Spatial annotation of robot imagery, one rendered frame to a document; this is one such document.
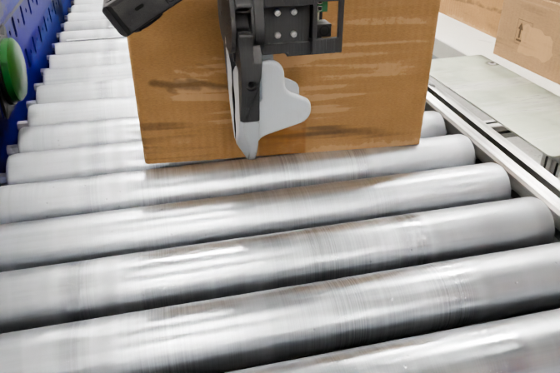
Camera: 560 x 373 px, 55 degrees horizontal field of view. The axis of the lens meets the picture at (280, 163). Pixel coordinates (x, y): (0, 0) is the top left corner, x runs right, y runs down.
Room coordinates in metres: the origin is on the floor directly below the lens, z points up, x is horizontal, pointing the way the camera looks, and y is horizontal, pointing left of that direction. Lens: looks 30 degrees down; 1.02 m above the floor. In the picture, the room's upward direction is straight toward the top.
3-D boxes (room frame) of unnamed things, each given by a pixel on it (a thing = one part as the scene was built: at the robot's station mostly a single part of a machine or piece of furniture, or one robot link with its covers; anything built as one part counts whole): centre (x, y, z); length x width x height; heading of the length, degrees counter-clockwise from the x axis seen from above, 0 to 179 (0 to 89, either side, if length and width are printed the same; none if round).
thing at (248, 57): (0.38, 0.02, 0.89); 0.05 x 0.02 x 0.09; 13
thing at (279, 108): (0.39, 0.00, 0.84); 0.06 x 0.03 x 0.09; 103
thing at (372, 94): (0.68, 0.02, 0.83); 0.39 x 0.29 x 0.17; 8
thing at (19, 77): (0.57, 0.30, 0.81); 0.07 x 0.01 x 0.07; 13
